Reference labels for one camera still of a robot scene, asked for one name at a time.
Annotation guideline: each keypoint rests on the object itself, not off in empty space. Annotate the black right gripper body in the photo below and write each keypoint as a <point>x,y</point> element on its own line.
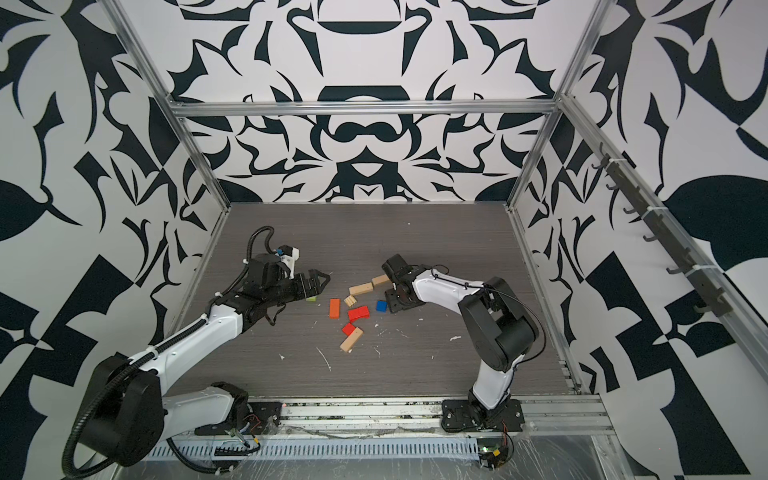
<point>396,301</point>

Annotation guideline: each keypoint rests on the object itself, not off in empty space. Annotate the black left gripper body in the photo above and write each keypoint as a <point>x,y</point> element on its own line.
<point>287,290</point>

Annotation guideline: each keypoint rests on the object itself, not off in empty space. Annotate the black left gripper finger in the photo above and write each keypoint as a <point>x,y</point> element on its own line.
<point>314,286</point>
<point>314,275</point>

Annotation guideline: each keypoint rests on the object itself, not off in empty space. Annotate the natural wood bar block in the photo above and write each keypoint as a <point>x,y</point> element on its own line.
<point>381,280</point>
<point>361,289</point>
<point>353,337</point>

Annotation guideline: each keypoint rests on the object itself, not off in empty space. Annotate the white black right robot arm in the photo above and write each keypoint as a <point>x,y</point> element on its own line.
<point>501,328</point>

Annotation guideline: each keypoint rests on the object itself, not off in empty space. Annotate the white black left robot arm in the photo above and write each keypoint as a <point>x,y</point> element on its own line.
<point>127,410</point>

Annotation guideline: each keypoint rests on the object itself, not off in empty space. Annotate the orange rectangular wood block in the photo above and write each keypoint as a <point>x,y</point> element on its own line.
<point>334,308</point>

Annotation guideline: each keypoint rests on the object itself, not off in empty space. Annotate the red arch wood block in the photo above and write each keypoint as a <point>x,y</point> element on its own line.
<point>359,313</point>

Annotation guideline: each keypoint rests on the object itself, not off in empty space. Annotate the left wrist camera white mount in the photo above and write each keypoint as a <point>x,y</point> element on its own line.
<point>288,256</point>

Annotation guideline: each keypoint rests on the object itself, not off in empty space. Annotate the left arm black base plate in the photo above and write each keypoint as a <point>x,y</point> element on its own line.
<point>254,418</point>

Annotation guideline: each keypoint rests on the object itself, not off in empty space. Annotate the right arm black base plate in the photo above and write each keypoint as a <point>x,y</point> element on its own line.
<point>471,416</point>

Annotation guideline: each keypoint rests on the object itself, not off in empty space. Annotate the white slotted cable duct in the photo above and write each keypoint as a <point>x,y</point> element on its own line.
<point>332,449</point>

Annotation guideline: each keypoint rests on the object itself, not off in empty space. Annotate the aluminium horizontal frame bar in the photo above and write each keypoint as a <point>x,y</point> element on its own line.
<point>188,110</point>

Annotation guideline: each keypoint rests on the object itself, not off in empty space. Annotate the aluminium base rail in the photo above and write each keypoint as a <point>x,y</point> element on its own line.
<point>543,414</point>

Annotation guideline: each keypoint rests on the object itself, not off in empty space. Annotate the black wall hook rack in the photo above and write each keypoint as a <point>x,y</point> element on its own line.
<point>666,230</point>

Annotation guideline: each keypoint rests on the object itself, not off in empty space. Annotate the aluminium corner frame post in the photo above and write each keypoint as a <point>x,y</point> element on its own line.
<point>130,40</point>

